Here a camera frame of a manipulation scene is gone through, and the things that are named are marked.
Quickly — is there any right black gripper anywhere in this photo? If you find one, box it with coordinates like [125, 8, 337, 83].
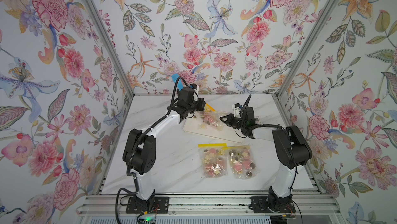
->
[220, 114, 247, 130]

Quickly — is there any ziploc bag yellow duck print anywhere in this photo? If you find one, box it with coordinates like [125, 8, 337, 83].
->
[197, 104, 224, 131]

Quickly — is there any ziploc bag of cookies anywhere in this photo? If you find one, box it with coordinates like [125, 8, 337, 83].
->
[226, 145, 257, 179]
[197, 143, 227, 178]

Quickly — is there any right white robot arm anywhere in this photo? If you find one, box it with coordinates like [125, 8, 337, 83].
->
[219, 104, 312, 213]

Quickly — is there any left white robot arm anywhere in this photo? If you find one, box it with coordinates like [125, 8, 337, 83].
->
[122, 84, 206, 201]

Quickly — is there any white rectangular tray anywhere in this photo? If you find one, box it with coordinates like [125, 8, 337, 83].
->
[183, 111, 244, 144]

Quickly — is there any blue microphone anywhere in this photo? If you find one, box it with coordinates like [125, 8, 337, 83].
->
[171, 73, 183, 85]

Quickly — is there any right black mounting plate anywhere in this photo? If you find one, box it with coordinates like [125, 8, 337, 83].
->
[249, 196, 296, 214]

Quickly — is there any black mounting plate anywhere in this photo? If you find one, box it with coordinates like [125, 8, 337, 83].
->
[126, 196, 170, 214]
[249, 196, 296, 214]

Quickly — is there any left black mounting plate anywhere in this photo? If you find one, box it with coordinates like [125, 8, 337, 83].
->
[126, 196, 170, 214]

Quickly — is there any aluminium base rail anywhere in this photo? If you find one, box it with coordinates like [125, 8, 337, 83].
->
[77, 191, 341, 216]

